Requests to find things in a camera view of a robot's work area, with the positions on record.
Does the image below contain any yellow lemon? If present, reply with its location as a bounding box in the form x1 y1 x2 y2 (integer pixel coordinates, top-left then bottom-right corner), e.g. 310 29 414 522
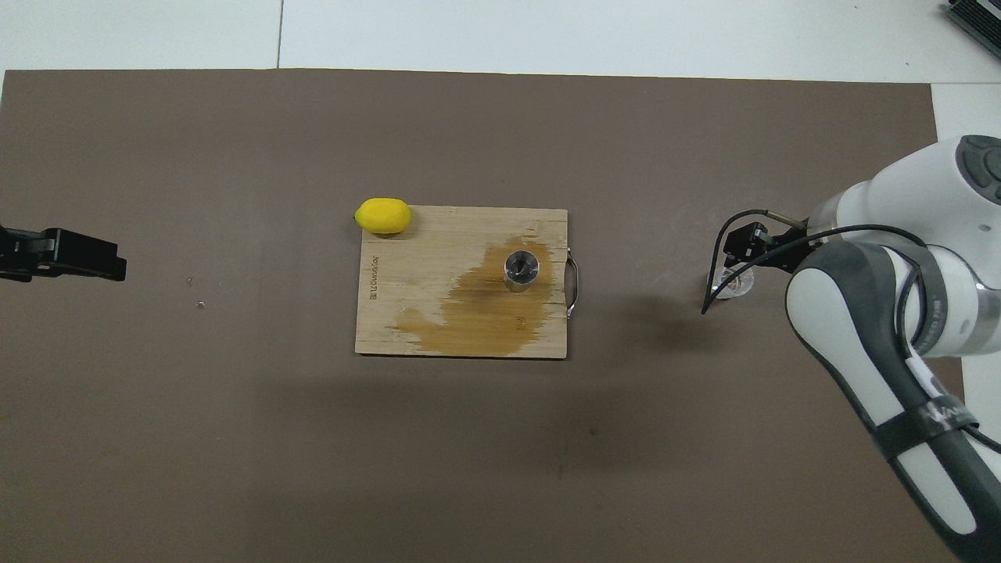
354 197 413 236

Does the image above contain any grey ribbed device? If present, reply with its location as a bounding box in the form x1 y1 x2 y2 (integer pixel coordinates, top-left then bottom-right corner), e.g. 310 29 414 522
942 0 1001 38

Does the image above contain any clear plastic cup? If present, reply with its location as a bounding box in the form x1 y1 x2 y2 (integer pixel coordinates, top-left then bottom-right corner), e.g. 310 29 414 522
712 262 756 300

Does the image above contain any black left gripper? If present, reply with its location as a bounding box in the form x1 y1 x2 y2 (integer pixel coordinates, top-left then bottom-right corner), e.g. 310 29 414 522
0 225 127 282

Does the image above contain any brown table mat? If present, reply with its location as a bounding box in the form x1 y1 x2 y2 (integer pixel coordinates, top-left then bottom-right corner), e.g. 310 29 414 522
0 69 985 563

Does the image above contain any stainless steel jigger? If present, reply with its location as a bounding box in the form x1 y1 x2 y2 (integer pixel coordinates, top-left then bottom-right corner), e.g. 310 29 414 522
503 249 540 294

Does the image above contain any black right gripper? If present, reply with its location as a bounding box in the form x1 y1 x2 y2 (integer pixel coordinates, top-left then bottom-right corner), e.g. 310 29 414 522
723 224 818 272

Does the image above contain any stained wooden cutting board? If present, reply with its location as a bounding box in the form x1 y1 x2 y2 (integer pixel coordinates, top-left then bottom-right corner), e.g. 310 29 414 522
354 205 579 360

